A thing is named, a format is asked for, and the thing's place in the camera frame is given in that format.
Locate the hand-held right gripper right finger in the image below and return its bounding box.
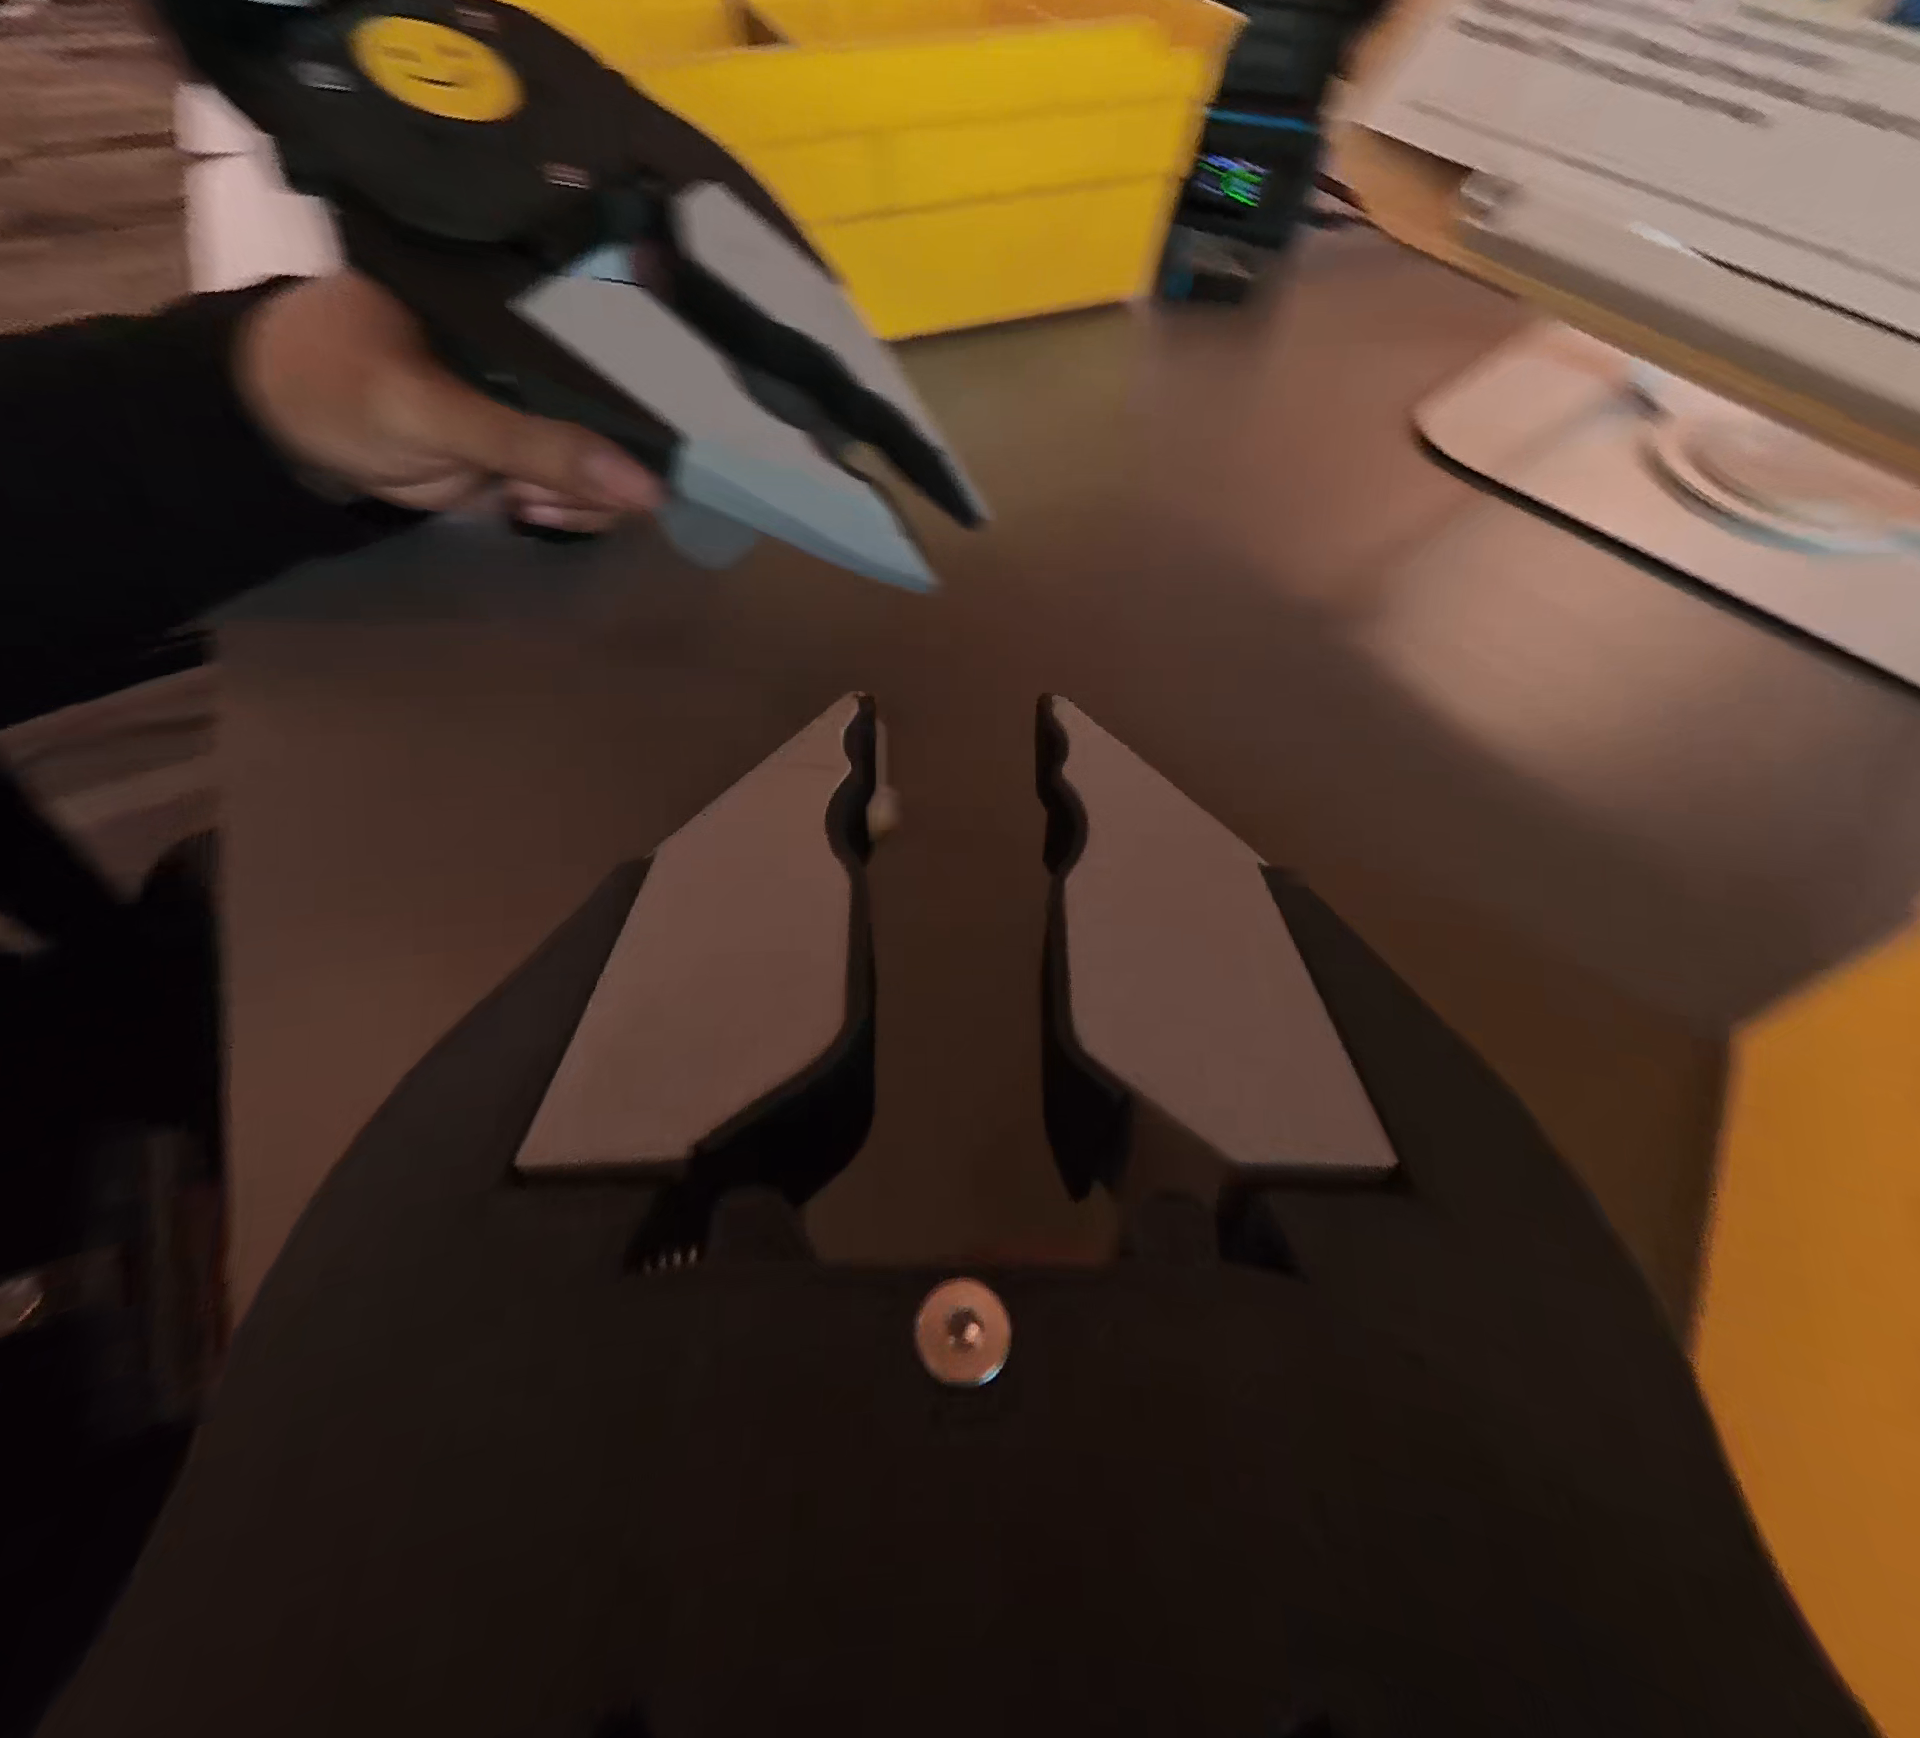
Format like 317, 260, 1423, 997
1034, 694, 1404, 1203

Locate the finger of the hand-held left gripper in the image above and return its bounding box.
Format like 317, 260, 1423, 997
511, 268, 942, 597
657, 182, 995, 530

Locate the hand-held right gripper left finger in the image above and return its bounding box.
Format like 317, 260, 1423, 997
515, 692, 879, 1207

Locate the yellow divided bin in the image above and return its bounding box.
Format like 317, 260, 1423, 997
413, 0, 1249, 342

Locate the person's left forearm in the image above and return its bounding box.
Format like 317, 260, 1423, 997
0, 280, 324, 726

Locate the person's left hand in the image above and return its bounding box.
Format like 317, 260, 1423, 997
239, 268, 668, 536

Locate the small black adapter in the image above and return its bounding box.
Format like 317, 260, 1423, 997
1154, 219, 1258, 306

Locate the dark power station with display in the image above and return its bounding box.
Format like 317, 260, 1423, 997
1191, 0, 1356, 258

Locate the person's dark clothing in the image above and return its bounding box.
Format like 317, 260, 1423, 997
0, 629, 225, 1738

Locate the yellow open bin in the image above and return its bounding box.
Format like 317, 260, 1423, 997
1691, 926, 1920, 1738

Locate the printed instruction sheet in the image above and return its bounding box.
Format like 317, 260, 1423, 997
1387, 0, 1920, 344

